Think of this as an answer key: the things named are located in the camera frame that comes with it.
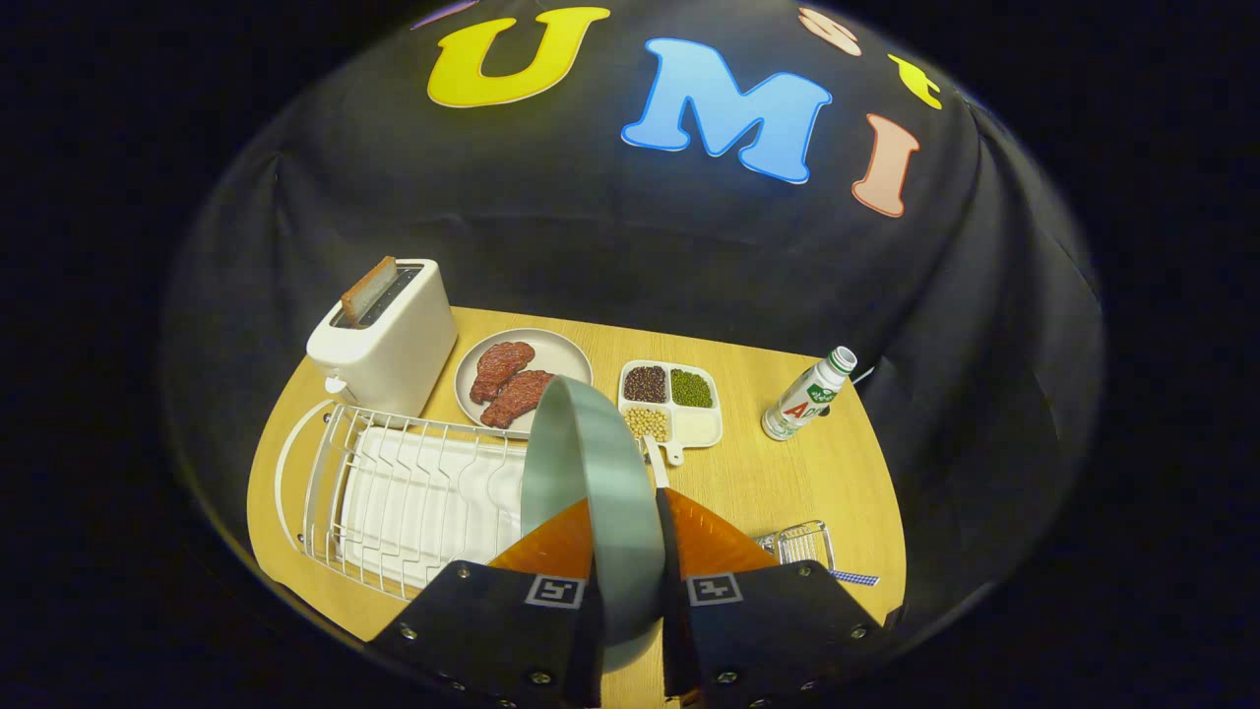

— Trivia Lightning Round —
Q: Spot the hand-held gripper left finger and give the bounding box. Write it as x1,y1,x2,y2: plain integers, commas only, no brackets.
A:
369,497,603,709

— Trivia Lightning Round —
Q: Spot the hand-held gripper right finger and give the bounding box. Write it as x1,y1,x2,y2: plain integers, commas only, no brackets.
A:
655,487,887,709

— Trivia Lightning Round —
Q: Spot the small wire basket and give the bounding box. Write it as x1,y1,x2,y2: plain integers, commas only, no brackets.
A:
756,520,836,572

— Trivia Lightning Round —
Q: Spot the white wire dish rack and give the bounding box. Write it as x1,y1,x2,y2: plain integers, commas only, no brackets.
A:
276,399,533,602

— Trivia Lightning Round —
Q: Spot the pale green plate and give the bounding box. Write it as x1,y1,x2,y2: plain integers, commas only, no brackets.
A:
520,375,666,674

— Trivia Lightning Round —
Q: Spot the beige plate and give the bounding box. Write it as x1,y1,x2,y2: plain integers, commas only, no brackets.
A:
454,328,595,434

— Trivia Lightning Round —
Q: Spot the white divided tray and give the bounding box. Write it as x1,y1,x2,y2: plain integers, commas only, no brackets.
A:
618,359,724,466

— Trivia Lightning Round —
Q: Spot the white drink bottle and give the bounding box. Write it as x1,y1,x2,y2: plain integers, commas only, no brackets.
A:
761,346,858,441

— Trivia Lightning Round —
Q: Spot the red steak piece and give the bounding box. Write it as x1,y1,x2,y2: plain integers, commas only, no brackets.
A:
470,341,536,405
480,370,555,429

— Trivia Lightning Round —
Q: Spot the green beans pile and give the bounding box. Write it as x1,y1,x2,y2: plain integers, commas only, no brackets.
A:
671,368,715,409

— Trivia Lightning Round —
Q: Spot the white toaster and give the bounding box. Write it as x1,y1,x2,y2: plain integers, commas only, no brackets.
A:
306,258,459,419

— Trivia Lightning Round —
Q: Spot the brown toast slice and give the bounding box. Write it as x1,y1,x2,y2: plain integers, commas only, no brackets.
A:
340,256,400,321

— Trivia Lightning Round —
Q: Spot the black backdrop cloth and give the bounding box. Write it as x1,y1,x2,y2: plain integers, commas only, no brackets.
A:
162,0,1103,631

